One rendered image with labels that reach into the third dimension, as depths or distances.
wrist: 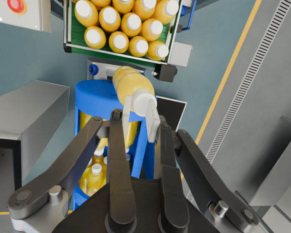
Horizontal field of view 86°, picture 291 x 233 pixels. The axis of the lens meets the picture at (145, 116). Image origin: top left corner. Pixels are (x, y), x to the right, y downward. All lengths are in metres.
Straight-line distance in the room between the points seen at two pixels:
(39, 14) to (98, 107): 0.30
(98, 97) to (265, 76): 2.30
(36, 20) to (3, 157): 0.53
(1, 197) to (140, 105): 0.85
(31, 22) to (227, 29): 1.80
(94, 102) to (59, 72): 1.29
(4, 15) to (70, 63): 1.12
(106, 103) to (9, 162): 0.52
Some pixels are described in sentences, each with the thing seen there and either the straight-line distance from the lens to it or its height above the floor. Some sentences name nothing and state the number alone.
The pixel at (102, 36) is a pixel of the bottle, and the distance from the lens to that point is 0.58.
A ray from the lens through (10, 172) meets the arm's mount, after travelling 0.88.
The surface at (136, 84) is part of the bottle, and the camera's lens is 0.27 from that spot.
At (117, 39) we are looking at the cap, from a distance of 0.55.
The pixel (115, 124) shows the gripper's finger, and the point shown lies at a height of 1.52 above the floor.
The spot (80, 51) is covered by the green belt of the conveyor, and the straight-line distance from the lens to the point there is 0.77.
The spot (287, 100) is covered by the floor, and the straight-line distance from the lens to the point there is 2.98.
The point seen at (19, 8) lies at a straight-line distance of 0.59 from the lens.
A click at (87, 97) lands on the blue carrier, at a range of 0.48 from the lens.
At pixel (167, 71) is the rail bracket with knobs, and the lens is 0.70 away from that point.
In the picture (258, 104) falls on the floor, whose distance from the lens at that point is 2.63.
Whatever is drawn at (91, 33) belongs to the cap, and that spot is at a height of 1.11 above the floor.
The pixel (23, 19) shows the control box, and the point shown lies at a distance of 0.60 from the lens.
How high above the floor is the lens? 1.65
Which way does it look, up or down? 63 degrees down
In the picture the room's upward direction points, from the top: 153 degrees clockwise
